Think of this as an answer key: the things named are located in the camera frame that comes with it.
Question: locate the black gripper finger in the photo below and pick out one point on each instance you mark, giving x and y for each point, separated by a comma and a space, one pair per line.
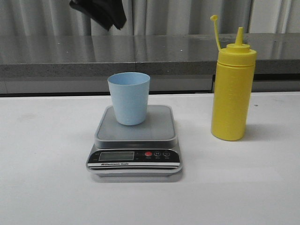
106, 13

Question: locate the light blue plastic cup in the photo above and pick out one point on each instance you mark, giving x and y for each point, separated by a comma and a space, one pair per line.
129, 92

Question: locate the yellow squeeze bottle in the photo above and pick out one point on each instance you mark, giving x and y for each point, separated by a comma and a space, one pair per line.
233, 85

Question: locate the silver electronic kitchen scale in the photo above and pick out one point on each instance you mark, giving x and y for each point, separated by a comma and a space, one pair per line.
147, 149

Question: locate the grey stone counter ledge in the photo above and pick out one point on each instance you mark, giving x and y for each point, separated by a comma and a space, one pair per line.
95, 56

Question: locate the grey pleated curtain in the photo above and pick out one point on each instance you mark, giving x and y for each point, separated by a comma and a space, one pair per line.
151, 17

